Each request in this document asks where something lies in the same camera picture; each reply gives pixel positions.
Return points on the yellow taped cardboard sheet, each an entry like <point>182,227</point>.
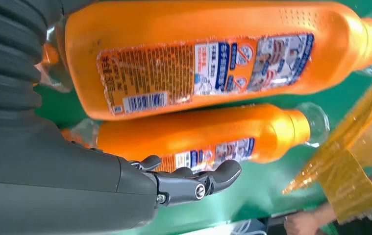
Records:
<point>351,181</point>

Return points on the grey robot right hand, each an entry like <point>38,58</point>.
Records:
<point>59,188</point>

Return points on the person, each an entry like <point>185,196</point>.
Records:
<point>367,227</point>

